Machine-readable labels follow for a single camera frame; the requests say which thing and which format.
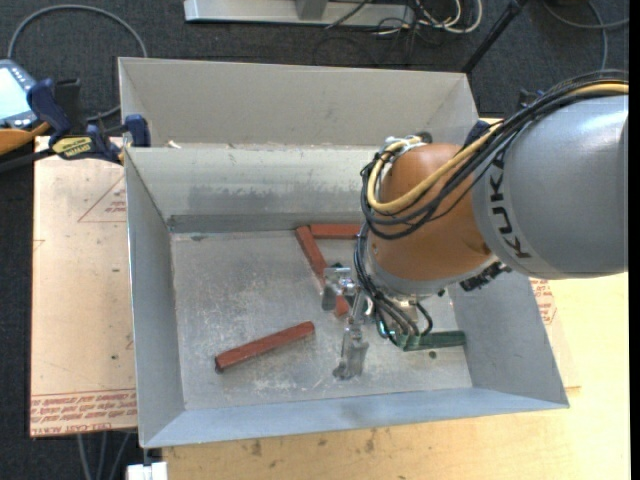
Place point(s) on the red-brown flat block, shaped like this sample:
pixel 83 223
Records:
pixel 335 231
pixel 265 346
pixel 314 255

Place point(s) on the brown cardboard board, red print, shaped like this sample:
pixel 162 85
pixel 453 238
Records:
pixel 80 278

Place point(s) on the grey metal bin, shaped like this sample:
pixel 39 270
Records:
pixel 250 288

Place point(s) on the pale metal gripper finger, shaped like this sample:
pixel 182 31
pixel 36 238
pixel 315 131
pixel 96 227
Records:
pixel 331 295
pixel 353 355

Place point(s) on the dark green flat block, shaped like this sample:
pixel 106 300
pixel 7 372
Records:
pixel 442 339

